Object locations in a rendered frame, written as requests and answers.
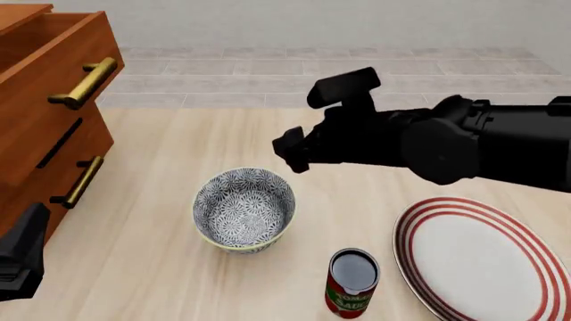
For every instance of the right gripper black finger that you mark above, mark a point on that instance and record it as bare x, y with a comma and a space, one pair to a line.
291, 150

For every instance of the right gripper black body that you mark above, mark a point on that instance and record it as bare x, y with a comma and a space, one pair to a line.
345, 140

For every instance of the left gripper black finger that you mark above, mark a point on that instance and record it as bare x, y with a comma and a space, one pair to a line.
27, 230

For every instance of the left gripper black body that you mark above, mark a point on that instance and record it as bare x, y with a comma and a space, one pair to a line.
18, 277

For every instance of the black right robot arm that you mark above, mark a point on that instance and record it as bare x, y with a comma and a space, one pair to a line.
513, 140

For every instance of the patterned black and white bowl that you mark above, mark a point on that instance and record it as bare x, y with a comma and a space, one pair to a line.
244, 209

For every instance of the white plate with red rings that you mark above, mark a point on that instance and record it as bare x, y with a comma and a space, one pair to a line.
477, 261

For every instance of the closed wooden drawer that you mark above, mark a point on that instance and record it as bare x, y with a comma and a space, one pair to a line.
91, 140

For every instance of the tomato sauce tin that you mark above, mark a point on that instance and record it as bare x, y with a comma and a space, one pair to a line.
352, 284

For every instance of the open wooden drawer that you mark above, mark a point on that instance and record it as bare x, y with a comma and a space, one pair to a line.
40, 83

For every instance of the wooden cabinet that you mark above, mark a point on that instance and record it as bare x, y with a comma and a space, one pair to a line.
18, 16

